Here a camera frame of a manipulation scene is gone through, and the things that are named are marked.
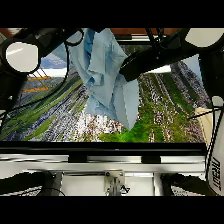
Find light blue shirt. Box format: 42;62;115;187
67;28;141;131

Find silver frame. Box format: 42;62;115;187
0;34;209;197

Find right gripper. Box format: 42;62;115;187
119;49;161;83

